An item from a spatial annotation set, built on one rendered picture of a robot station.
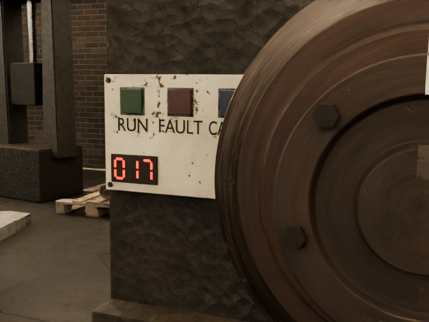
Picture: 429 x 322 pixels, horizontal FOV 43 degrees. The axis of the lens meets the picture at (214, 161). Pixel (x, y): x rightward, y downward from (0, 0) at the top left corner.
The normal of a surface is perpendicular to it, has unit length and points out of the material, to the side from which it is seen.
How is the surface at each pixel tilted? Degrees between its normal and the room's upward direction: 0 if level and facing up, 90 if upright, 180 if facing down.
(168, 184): 90
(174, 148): 90
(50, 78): 90
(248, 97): 90
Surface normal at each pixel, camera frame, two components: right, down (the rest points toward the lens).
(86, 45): -0.36, 0.13
